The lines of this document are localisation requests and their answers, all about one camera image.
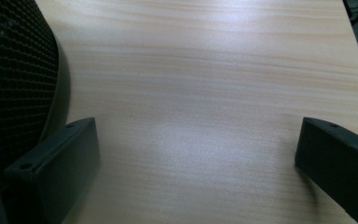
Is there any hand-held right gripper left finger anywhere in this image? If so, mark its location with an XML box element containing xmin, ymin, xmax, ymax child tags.
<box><xmin>3</xmin><ymin>117</ymin><xmax>102</xmax><ymax>224</ymax></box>

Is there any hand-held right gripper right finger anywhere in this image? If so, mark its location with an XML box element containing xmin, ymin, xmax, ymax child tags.
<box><xmin>294</xmin><ymin>117</ymin><xmax>358</xmax><ymax>224</ymax></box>

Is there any black mesh container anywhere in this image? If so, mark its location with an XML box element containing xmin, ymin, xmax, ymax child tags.
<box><xmin>0</xmin><ymin>0</ymin><xmax>72</xmax><ymax>188</ymax></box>

